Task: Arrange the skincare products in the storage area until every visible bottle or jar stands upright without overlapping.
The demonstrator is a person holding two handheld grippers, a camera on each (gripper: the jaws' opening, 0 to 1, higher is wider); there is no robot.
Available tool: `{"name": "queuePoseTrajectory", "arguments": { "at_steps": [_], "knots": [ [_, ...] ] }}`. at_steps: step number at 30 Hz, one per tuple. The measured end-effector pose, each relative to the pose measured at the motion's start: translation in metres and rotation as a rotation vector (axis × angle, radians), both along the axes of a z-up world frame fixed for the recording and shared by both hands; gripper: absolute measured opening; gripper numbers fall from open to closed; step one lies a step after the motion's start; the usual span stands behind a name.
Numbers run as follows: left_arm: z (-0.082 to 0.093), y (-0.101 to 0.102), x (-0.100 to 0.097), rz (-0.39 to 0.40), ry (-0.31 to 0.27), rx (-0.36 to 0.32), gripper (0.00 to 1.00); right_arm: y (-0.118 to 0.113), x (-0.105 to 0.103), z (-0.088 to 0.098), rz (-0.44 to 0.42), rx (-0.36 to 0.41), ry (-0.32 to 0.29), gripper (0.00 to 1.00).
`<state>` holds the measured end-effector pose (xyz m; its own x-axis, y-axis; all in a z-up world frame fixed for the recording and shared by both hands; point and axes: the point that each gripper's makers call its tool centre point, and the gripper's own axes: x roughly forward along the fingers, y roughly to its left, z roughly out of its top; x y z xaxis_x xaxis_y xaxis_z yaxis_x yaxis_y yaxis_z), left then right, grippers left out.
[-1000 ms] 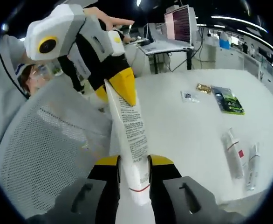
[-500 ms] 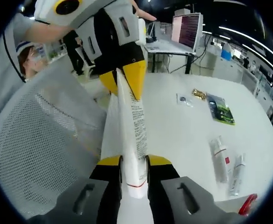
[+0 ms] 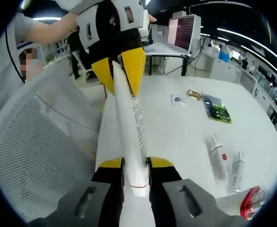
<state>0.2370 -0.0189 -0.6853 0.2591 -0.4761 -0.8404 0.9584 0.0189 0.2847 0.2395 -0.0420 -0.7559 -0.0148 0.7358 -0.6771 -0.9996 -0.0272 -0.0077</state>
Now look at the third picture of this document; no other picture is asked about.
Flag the white skincare bottle red label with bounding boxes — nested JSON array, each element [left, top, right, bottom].
[[204, 133, 234, 181], [230, 149, 245, 192]]

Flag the green black skincare sachet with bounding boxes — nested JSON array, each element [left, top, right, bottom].
[[200, 94, 233, 125]]

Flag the white standing desk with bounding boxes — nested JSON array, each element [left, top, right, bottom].
[[142, 44, 193, 77]]

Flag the white skincare tube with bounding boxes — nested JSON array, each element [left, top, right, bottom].
[[111, 60, 151, 198]]

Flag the black device cable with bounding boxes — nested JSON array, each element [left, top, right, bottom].
[[4, 29, 26, 84]]

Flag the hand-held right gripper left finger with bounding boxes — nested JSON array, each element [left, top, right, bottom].
[[29, 156, 125, 227]]

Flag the blue storage box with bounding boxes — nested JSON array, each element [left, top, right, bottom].
[[218, 51, 232, 63]]

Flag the white skincare bottle red collar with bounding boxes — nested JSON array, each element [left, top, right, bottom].
[[239, 185, 268, 221]]

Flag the ceiling light strip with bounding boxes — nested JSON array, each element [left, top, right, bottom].
[[31, 16, 61, 22]]

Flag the white mesh office chair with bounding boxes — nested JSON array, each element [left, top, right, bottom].
[[0, 58, 103, 223]]

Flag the gold foil skincare sachet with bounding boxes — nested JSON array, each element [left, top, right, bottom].
[[186, 88, 203, 101]]

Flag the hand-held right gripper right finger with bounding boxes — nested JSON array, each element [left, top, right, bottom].
[[147, 156, 249, 227]]

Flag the small grey skincare sachet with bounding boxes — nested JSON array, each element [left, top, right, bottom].
[[171, 94, 189, 107]]

